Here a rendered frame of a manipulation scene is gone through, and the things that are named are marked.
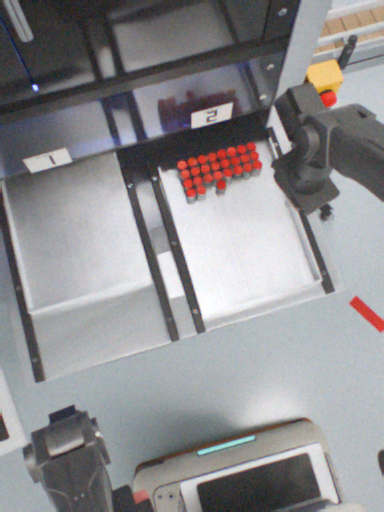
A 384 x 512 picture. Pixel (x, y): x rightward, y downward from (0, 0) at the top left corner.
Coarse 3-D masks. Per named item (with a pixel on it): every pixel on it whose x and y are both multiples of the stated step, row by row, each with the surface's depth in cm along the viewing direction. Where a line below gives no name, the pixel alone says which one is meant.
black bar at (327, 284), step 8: (272, 128) 120; (272, 136) 120; (280, 152) 119; (304, 216) 115; (304, 224) 114; (312, 232) 114; (312, 240) 113; (312, 248) 113; (320, 256) 112; (320, 264) 112; (320, 272) 112; (328, 272) 111; (328, 280) 111; (328, 288) 111
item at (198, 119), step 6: (216, 108) 105; (222, 108) 106; (228, 108) 106; (192, 114) 105; (198, 114) 105; (204, 114) 106; (210, 114) 107; (222, 114) 108; (228, 114) 109; (192, 120) 107; (198, 120) 107; (204, 120) 108; (210, 120) 109; (216, 120) 110; (222, 120) 110; (192, 126) 109; (198, 126) 110
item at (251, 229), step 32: (256, 192) 118; (192, 224) 116; (224, 224) 116; (256, 224) 116; (288, 224) 116; (192, 256) 114; (224, 256) 114; (256, 256) 114; (288, 256) 114; (224, 288) 112; (256, 288) 112; (288, 288) 109
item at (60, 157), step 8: (56, 152) 103; (64, 152) 103; (24, 160) 102; (32, 160) 103; (40, 160) 104; (48, 160) 105; (56, 160) 106; (64, 160) 106; (32, 168) 106; (40, 168) 107
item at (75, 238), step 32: (96, 160) 120; (0, 192) 114; (32, 192) 118; (64, 192) 118; (96, 192) 118; (32, 224) 116; (64, 224) 116; (96, 224) 116; (128, 224) 116; (32, 256) 114; (64, 256) 114; (96, 256) 114; (128, 256) 114; (32, 288) 112; (64, 288) 112; (96, 288) 112
